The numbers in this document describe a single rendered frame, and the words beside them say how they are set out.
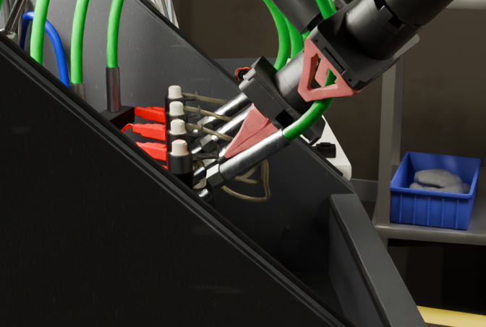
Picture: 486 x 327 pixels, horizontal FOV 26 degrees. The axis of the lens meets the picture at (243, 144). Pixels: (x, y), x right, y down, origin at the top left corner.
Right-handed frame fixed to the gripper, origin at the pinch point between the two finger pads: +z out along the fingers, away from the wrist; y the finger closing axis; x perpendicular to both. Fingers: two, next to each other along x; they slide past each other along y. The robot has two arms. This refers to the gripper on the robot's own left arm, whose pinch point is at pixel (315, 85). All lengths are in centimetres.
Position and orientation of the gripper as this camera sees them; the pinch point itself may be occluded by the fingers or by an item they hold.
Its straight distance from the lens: 101.0
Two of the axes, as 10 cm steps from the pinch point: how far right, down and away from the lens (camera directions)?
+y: -6.0, 4.4, -6.6
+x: 6.4, 7.7, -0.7
